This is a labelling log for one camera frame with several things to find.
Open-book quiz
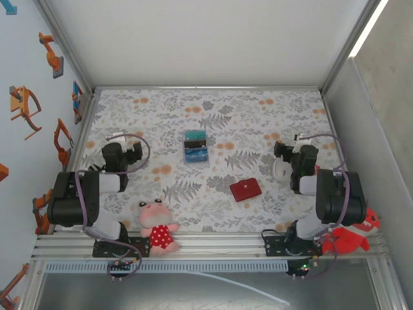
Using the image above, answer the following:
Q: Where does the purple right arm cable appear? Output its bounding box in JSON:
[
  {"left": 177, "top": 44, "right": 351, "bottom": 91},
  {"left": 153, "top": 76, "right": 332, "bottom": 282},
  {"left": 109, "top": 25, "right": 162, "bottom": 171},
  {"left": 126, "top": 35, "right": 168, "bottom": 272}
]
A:
[{"left": 298, "top": 134, "right": 351, "bottom": 281}]

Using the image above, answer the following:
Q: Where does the wide aluminium frame rail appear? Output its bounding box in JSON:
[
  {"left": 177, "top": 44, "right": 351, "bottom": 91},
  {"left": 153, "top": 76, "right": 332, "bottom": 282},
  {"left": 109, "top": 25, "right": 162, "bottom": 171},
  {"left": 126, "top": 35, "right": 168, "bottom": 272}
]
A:
[{"left": 30, "top": 231, "right": 391, "bottom": 261}]

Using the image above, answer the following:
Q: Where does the blue wave-print credit card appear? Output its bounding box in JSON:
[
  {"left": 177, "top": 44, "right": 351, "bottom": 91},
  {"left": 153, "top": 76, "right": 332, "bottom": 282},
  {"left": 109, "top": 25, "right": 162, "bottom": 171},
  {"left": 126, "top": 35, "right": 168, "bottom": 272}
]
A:
[{"left": 184, "top": 147, "right": 209, "bottom": 161}]

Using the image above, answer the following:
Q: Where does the white slotted cable duct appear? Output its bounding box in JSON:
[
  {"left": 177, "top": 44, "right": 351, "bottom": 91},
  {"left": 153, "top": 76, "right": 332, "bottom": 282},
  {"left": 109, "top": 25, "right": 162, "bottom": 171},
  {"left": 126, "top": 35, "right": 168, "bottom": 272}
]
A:
[{"left": 45, "top": 261, "right": 289, "bottom": 273}]

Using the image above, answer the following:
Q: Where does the red leather card holder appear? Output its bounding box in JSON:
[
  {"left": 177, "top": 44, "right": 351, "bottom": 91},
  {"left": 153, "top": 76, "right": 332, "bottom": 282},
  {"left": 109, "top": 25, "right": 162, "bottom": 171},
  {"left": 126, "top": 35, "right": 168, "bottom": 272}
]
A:
[{"left": 229, "top": 178, "right": 262, "bottom": 203}]

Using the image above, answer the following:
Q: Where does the floral table mat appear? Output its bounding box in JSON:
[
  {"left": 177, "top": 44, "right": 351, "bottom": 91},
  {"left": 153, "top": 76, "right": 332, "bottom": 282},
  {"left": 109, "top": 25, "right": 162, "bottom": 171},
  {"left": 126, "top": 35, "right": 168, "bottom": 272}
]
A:
[{"left": 63, "top": 88, "right": 356, "bottom": 233}]

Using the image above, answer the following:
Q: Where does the aluminium frame profile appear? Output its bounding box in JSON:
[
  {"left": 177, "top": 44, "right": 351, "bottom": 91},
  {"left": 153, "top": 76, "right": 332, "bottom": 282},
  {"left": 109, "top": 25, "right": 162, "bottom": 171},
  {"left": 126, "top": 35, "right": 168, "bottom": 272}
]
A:
[
  {"left": 34, "top": 0, "right": 96, "bottom": 94},
  {"left": 53, "top": 92, "right": 103, "bottom": 233},
  {"left": 92, "top": 85, "right": 324, "bottom": 93},
  {"left": 321, "top": 0, "right": 383, "bottom": 96}
]

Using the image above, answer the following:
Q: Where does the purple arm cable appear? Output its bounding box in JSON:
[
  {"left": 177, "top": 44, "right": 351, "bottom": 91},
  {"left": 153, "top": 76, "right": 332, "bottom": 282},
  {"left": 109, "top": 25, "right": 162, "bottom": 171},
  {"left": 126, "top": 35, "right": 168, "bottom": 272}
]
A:
[
  {"left": 298, "top": 134, "right": 351, "bottom": 281},
  {"left": 74, "top": 134, "right": 152, "bottom": 282}
]

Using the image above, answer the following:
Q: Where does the thin white tube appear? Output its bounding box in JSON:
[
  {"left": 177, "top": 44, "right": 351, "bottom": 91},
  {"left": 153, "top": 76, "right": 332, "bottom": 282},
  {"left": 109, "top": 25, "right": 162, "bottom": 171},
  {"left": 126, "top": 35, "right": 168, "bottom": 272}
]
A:
[{"left": 190, "top": 271, "right": 291, "bottom": 306}]

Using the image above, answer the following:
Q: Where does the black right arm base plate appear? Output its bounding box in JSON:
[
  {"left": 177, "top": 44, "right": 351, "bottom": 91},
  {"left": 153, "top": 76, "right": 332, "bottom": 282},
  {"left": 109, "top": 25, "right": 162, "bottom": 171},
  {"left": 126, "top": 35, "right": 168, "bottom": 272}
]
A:
[{"left": 264, "top": 234, "right": 323, "bottom": 258}]

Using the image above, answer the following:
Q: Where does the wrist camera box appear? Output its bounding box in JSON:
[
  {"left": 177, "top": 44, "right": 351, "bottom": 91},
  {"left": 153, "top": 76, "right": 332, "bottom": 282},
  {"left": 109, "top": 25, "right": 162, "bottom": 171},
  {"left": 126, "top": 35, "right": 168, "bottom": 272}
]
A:
[
  {"left": 112, "top": 130, "right": 135, "bottom": 151},
  {"left": 292, "top": 133, "right": 312, "bottom": 154}
]

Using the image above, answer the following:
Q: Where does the red shark plush toy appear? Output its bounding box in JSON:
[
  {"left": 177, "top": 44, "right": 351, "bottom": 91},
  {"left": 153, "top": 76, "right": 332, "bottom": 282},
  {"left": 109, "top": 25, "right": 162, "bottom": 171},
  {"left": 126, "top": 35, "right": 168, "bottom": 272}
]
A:
[{"left": 321, "top": 206, "right": 381, "bottom": 254}]

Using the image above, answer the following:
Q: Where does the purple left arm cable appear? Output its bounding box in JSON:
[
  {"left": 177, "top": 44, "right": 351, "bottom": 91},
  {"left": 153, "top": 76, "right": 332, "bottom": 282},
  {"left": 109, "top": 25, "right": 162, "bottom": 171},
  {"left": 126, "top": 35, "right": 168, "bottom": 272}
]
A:
[{"left": 74, "top": 134, "right": 152, "bottom": 282}]

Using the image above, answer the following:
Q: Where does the white light strip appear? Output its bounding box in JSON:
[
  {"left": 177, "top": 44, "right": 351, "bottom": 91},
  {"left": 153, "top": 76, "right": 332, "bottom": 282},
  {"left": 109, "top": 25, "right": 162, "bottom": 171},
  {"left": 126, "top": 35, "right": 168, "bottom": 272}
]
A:
[{"left": 348, "top": 0, "right": 391, "bottom": 59}]

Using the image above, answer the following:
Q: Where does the orange gripper claw sticker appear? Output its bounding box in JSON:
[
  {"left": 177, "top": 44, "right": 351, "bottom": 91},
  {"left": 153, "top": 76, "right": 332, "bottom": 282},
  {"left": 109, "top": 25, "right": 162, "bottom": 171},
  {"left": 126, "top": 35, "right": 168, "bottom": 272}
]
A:
[{"left": 8, "top": 85, "right": 43, "bottom": 141}]

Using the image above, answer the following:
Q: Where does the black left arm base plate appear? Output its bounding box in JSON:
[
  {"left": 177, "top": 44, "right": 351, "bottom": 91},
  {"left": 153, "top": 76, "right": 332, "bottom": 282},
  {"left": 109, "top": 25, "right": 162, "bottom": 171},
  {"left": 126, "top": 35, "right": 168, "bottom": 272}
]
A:
[{"left": 92, "top": 236, "right": 151, "bottom": 258}]

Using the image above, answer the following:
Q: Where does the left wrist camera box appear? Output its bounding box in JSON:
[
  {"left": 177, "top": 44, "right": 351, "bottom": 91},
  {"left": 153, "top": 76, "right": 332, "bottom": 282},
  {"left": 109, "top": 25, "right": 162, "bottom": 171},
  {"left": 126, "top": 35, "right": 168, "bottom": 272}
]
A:
[{"left": 112, "top": 130, "right": 135, "bottom": 151}]

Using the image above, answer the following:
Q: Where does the pink plush toy, dotted dress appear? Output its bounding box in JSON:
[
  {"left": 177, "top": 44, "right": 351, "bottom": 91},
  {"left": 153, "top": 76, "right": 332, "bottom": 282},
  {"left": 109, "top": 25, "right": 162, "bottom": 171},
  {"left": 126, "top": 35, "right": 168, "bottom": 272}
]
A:
[{"left": 137, "top": 198, "right": 181, "bottom": 258}]

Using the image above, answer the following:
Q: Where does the blue and orange sticker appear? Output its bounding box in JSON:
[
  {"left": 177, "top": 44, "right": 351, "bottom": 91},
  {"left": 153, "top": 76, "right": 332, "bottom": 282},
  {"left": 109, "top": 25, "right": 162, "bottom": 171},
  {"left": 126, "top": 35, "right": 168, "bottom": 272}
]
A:
[{"left": 71, "top": 80, "right": 84, "bottom": 125}]

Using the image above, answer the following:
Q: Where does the blue wall sticker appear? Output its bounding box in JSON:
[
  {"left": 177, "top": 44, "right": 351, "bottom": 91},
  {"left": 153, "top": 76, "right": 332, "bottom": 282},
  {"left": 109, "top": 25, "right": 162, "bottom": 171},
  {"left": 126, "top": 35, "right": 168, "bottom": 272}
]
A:
[{"left": 0, "top": 0, "right": 19, "bottom": 16}]

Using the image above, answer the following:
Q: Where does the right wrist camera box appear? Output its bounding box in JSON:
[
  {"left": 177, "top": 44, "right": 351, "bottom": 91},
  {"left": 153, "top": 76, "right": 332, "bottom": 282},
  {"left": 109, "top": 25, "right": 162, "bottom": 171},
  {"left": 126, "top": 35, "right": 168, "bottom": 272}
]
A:
[{"left": 292, "top": 133, "right": 312, "bottom": 154}]

